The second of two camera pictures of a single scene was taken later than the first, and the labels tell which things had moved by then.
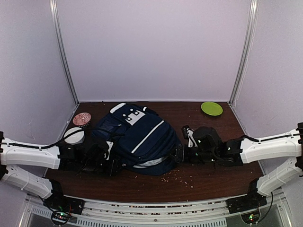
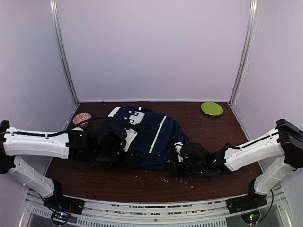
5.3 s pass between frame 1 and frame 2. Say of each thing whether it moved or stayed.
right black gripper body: moved
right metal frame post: stayed
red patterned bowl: stayed
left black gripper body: moved
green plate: stayed
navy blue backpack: moved
